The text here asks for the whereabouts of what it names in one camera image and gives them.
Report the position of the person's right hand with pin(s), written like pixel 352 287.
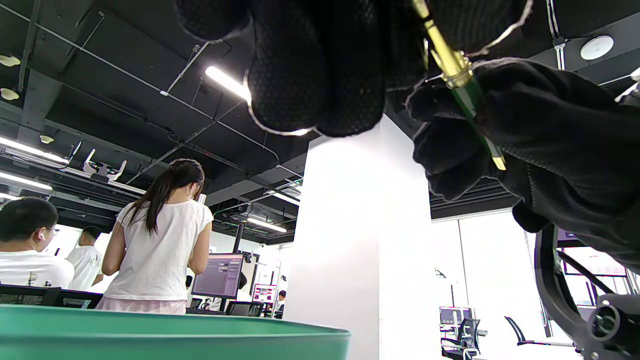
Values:
pixel 575 150

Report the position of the person's left hand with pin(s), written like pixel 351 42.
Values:
pixel 320 65

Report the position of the green fountain pen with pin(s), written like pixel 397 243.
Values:
pixel 449 56

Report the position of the ceiling light strips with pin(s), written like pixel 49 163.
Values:
pixel 225 80

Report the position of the white round ceiling disc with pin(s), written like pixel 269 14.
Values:
pixel 596 47

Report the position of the computer monitor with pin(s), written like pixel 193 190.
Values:
pixel 218 275

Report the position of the green plastic bin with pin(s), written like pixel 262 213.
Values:
pixel 150 335

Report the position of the black mesh office chair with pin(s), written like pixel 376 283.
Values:
pixel 50 297

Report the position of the white ceiling bracket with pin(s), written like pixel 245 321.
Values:
pixel 104 168

